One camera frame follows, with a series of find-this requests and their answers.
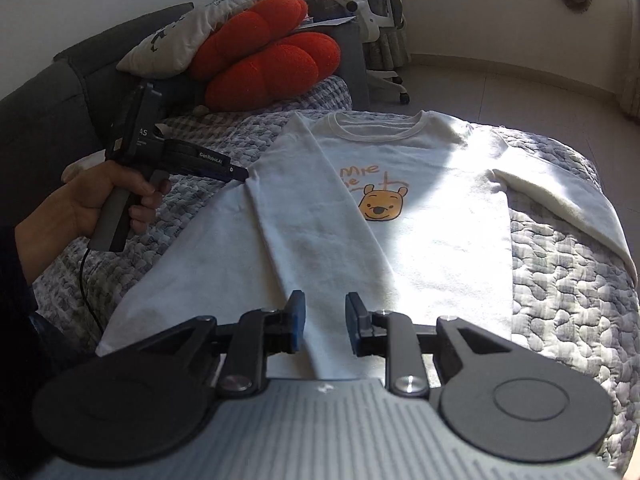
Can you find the white Winnie the Pooh sweatshirt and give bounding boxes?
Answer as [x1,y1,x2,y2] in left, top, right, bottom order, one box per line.
[96,112,630,379]

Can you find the white paper on sofa arm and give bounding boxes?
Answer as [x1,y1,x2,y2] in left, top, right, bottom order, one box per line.
[298,16,356,30]

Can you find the person's left hand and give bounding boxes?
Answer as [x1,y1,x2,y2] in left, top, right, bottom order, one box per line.
[14,162,171,284]

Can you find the white printed pillow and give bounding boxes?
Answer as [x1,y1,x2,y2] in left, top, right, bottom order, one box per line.
[116,0,260,79]

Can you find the red flower-shaped plush cushion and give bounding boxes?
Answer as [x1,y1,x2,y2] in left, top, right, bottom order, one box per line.
[190,0,341,112]

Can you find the white office chair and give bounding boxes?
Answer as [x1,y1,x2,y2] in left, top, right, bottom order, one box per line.
[299,0,411,106]

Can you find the beige patterned curtain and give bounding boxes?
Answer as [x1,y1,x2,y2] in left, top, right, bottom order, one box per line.
[617,0,639,122]

